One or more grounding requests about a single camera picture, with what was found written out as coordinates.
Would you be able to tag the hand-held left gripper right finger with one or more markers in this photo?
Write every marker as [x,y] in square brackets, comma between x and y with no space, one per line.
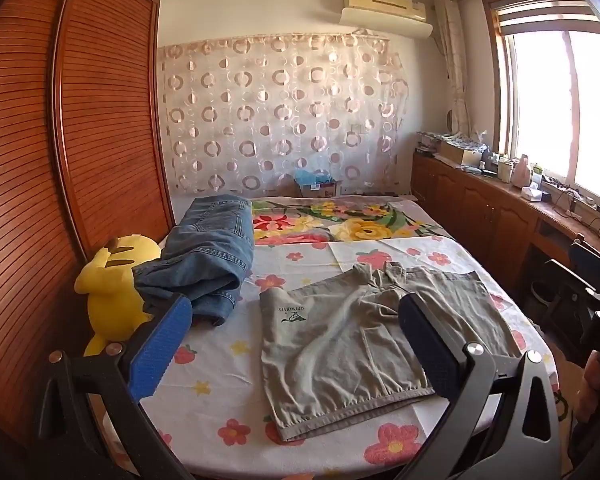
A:
[427,347]

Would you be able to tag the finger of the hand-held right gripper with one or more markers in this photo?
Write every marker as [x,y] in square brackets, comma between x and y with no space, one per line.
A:
[592,262]
[567,295]

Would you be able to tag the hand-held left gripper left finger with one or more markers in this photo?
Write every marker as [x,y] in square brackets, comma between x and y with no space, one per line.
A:
[155,347]

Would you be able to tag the khaki short pants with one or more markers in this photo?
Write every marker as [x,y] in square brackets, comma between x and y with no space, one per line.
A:
[355,340]

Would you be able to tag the person's right hand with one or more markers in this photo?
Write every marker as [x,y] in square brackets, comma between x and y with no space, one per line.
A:
[591,382]

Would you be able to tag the bed with white floral sheet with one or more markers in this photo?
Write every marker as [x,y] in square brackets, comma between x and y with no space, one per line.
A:
[220,390]

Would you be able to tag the yellow plush toy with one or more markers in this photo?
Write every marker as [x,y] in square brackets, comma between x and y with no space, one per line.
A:
[107,285]

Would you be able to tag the white tissue box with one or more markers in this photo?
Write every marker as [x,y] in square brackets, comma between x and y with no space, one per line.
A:
[532,194]

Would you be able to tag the folded blue jeans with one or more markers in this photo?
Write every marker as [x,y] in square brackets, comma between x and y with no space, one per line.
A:
[207,255]

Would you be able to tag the pink bottle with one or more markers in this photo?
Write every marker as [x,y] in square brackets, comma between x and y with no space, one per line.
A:
[521,172]

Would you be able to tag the long wooden cabinet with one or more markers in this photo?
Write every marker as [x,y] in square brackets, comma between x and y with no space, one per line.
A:
[480,205]

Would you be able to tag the white jar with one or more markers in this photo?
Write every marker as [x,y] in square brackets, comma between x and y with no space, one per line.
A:
[504,170]

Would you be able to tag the colourful flower blanket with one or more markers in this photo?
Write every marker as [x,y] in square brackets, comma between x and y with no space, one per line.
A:
[330,222]

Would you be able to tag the wooden framed window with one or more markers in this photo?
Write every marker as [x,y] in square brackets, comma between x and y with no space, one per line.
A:
[560,100]

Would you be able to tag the open cardboard box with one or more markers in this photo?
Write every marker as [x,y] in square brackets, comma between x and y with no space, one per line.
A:
[460,152]

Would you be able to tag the cardboard box with blue cloth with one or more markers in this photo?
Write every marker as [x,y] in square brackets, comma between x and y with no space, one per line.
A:
[317,185]

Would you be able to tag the stack of small boxes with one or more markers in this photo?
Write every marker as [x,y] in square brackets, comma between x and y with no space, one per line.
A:
[427,142]

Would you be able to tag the wooden slatted wardrobe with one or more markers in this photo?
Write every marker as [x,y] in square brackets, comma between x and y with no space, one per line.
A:
[40,160]

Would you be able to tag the patterned window curtain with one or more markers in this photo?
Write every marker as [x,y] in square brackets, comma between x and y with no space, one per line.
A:
[452,60]

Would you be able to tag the sheer curtain with circles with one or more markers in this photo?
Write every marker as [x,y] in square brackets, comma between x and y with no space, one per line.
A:
[280,110]

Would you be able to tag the wall air conditioner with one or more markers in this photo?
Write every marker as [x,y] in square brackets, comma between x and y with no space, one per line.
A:
[385,7]

